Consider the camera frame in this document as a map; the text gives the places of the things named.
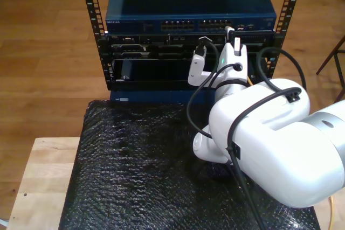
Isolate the yellow network cable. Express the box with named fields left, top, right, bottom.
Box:
left=247, top=76, right=335, bottom=230

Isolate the black rack server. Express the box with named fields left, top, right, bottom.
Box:
left=106, top=32, right=275, bottom=61

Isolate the blue flat base box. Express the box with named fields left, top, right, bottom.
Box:
left=109, top=89, right=216, bottom=104

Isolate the dark-legged stool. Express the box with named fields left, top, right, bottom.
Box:
left=315, top=34, right=345, bottom=104

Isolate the black bubble mat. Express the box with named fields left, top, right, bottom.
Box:
left=58, top=100, right=321, bottom=230

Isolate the black elbow-plug cable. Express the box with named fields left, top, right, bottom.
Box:
left=187, top=62, right=242, bottom=138

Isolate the thick black cable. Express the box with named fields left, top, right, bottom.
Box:
left=198, top=36, right=308, bottom=230

